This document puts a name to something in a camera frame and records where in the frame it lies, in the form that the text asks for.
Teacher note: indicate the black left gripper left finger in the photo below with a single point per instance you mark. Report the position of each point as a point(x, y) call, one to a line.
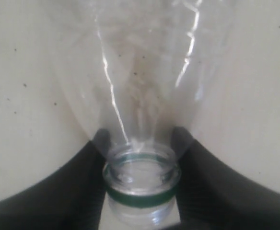
point(71, 198)

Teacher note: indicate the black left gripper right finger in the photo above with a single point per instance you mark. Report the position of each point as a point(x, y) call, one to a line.
point(213, 196)

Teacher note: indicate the silver-white wrapper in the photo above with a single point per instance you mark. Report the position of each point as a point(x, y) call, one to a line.
point(137, 69)

